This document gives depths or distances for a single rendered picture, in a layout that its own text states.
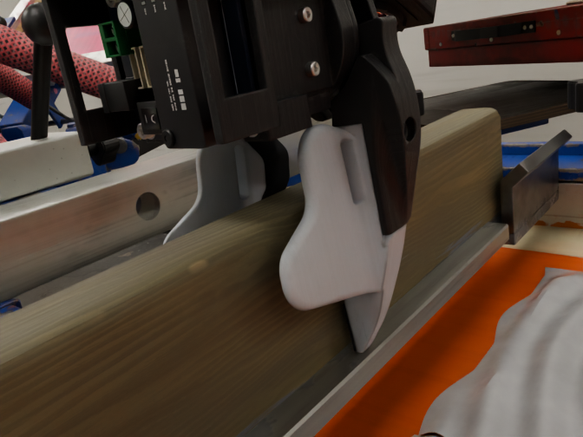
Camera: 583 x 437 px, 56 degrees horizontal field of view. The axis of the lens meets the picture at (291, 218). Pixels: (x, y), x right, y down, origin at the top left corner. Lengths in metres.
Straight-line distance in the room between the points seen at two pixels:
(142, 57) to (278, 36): 0.04
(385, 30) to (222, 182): 0.09
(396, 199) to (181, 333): 0.09
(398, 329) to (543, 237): 0.22
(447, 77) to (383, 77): 2.21
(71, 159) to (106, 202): 0.06
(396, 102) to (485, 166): 0.17
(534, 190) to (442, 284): 0.14
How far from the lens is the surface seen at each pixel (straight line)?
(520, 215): 0.37
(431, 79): 2.42
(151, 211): 0.45
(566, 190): 0.45
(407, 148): 0.19
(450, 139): 0.31
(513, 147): 0.50
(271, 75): 0.16
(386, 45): 0.19
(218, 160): 0.22
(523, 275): 0.38
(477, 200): 0.34
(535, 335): 0.31
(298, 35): 0.18
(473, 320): 0.33
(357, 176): 0.19
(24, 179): 0.45
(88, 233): 0.41
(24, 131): 1.18
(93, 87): 0.85
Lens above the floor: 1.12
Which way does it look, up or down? 17 degrees down
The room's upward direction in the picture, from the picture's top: 9 degrees counter-clockwise
